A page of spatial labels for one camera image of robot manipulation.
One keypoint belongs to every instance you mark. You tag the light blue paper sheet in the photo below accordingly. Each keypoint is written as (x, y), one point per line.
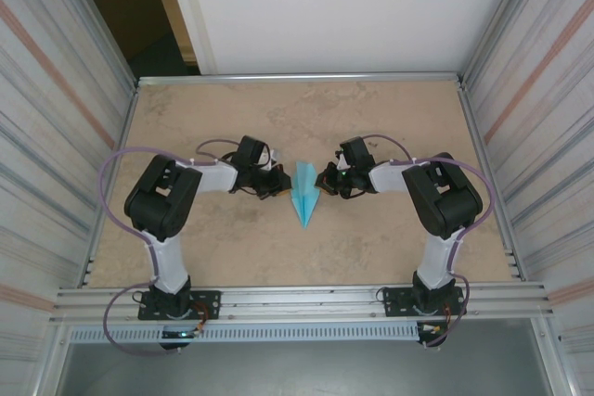
(304, 192)

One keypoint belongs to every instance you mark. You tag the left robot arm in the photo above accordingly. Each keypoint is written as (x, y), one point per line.
(162, 201)

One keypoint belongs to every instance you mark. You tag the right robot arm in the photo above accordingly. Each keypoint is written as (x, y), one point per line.
(441, 196)

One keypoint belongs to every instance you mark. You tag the grey metal sheet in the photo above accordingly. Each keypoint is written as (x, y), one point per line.
(301, 368)

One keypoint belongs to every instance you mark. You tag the small circuit board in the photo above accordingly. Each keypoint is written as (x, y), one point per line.
(178, 334)
(429, 328)

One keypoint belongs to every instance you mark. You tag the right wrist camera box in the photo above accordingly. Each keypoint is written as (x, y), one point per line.
(342, 162)

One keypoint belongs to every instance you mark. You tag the aluminium table edge rail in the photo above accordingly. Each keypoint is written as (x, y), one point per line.
(477, 136)
(301, 78)
(125, 127)

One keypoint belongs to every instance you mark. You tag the long aluminium mounting rail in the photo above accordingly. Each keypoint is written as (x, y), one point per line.
(301, 303)

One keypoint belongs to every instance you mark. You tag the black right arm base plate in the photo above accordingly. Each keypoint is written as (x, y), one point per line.
(396, 303)

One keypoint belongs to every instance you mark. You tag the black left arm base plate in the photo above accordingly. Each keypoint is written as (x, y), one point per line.
(206, 305)

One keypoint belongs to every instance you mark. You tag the cream door frame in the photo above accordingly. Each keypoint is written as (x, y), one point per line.
(178, 20)

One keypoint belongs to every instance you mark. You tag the aluminium frame post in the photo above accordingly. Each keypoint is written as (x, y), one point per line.
(97, 20)
(497, 20)

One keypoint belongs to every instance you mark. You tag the aluminium frame leg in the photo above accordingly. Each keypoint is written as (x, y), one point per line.
(53, 359)
(550, 359)

